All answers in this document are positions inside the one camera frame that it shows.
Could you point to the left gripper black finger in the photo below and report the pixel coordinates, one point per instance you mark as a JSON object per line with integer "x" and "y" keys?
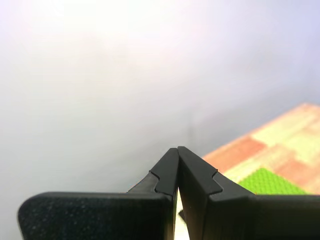
{"x": 100, "y": 215}
{"x": 250, "y": 217}

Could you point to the green studded baseplate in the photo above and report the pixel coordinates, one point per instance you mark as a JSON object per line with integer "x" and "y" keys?
{"x": 270, "y": 185}

